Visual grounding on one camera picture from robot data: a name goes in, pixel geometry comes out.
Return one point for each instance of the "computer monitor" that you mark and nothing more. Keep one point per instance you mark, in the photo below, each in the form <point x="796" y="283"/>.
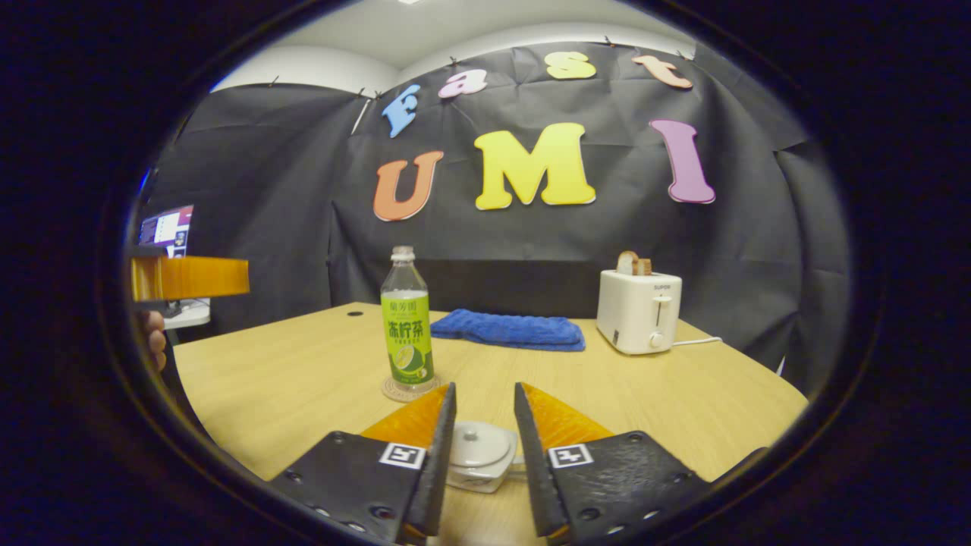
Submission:
<point x="168" y="229"/>

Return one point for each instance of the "white side desk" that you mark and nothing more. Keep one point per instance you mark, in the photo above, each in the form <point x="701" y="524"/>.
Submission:
<point x="188" y="312"/>

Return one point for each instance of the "black backdrop cloth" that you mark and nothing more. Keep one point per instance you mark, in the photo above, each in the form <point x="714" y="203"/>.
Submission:
<point x="683" y="250"/>

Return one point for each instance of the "white toaster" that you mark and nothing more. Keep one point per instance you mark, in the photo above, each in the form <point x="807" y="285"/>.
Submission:
<point x="639" y="312"/>

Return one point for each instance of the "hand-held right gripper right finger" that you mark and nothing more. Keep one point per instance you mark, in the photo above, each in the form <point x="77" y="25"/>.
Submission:
<point x="535" y="470"/>

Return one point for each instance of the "blue folded towel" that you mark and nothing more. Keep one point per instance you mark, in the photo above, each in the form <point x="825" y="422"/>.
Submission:
<point x="508" y="331"/>

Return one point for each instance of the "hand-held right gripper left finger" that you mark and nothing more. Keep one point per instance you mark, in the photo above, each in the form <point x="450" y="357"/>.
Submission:
<point x="436" y="470"/>

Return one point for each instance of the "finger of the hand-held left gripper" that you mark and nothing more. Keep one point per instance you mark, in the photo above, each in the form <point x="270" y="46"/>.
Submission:
<point x="190" y="278"/>

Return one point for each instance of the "round brown coaster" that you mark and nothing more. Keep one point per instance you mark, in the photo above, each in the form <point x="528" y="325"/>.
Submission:
<point x="394" y="393"/>

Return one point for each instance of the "clear green label water bottle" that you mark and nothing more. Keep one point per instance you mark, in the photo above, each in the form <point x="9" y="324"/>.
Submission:
<point x="408" y="334"/>

